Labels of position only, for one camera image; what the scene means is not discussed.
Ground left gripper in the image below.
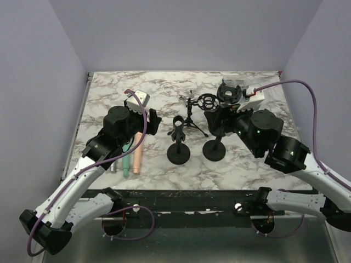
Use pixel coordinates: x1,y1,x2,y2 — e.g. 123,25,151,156
119,100,161,147

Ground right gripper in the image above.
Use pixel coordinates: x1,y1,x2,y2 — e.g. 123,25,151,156
205,100,262,156

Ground black tripod shock-mount stand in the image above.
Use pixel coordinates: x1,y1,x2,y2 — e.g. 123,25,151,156
179,90,219,138

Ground black stand of white microphone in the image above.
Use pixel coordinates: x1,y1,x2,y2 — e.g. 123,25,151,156
202,136,226,162

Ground pink microphone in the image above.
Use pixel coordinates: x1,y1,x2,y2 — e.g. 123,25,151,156
133,133,143,175

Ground black stand of pink microphone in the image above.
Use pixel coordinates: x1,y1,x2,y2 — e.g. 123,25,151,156
217,83,242,104

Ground black round-base mic stand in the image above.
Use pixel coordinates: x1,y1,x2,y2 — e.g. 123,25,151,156
167,115,190,165

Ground teal microphone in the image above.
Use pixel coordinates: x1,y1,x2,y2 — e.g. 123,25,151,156
122,143,132,178

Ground grey mesh microphone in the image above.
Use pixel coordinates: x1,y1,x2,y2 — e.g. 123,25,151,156
110,161,117,174

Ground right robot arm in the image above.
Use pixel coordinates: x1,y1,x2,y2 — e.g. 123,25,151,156
203,105,350,232

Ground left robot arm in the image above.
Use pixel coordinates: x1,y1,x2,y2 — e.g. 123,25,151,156
19,106,162,255

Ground clear plastic screw box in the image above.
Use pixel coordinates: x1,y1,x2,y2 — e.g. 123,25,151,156
222,78,245,89

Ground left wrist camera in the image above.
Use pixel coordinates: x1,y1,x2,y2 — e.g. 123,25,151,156
124,90,150,114

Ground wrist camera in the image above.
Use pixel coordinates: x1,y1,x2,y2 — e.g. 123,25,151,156
124,90,150,114
237,84,265,112

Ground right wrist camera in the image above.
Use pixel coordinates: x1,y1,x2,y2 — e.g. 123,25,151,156
237,84,265,112

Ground aluminium frame rail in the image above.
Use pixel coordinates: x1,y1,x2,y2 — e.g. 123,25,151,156
30,72,94,263

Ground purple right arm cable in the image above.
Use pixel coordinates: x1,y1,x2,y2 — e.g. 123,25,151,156
252,79,351,239

